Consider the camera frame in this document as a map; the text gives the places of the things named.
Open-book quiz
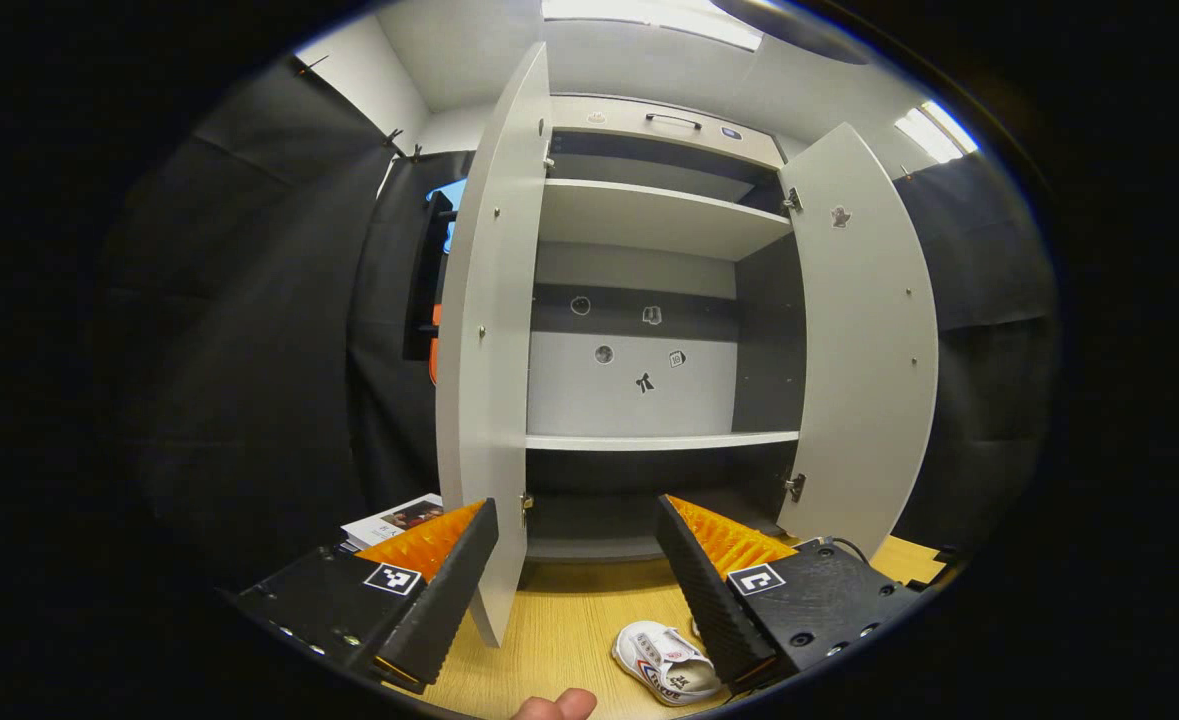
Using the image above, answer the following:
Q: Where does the white cover book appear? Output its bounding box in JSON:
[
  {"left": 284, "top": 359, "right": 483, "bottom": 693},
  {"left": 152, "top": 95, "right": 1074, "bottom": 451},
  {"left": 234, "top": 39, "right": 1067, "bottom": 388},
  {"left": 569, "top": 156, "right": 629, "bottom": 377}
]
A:
[{"left": 341, "top": 493, "right": 447, "bottom": 551}]

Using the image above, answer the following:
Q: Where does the grey cabinet drawer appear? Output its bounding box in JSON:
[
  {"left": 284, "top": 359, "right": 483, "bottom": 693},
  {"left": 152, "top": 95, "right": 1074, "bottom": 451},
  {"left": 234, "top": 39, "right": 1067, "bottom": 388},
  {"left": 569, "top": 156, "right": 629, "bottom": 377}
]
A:
[{"left": 549, "top": 95, "right": 788, "bottom": 171}]

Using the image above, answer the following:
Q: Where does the black backdrop cloth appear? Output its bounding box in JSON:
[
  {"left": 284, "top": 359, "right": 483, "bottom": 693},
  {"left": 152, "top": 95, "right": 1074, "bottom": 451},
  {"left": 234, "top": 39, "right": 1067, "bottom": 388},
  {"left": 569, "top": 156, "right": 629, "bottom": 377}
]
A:
[{"left": 94, "top": 55, "right": 1060, "bottom": 591}]

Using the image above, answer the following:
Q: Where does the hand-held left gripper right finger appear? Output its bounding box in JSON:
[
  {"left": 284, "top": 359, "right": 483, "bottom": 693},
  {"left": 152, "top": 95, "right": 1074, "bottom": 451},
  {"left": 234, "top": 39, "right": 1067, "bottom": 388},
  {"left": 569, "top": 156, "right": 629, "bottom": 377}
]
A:
[{"left": 654, "top": 494, "right": 935, "bottom": 696}]

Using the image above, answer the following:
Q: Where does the grey cabinet door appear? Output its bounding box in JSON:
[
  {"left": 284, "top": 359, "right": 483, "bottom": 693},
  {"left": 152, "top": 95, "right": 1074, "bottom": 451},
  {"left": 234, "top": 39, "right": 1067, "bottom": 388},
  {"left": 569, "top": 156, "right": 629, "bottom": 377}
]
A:
[
  {"left": 434, "top": 40, "right": 552, "bottom": 649},
  {"left": 777, "top": 122, "right": 940, "bottom": 561}
]

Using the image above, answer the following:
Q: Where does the grey shoe cabinet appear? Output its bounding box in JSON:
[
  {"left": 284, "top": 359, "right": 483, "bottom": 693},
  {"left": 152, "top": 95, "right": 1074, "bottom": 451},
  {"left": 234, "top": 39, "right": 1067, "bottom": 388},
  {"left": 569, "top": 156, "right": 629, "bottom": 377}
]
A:
[{"left": 434, "top": 40, "right": 940, "bottom": 649}]

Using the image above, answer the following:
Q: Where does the large ceiling light panel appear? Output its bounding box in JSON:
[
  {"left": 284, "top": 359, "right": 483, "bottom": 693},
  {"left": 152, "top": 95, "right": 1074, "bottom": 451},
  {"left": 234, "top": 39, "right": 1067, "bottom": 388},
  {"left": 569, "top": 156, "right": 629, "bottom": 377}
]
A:
[{"left": 541, "top": 0, "right": 765, "bottom": 53}]

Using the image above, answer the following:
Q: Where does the small ceiling light panel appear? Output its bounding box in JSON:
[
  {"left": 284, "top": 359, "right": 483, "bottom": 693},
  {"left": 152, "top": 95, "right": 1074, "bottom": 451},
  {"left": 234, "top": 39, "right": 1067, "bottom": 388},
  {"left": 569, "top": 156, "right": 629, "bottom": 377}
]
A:
[{"left": 894, "top": 100, "right": 980, "bottom": 166}]

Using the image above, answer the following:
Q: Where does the white shoe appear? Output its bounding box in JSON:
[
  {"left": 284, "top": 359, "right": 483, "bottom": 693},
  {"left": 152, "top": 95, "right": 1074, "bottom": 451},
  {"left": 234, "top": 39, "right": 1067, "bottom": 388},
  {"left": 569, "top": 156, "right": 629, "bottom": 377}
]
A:
[{"left": 611, "top": 620, "right": 725, "bottom": 708}]

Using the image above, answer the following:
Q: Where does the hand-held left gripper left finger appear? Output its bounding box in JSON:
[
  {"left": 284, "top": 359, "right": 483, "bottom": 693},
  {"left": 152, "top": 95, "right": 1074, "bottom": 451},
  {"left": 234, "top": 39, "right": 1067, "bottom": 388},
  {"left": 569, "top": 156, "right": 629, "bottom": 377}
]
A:
[{"left": 224, "top": 498, "right": 502, "bottom": 696}]

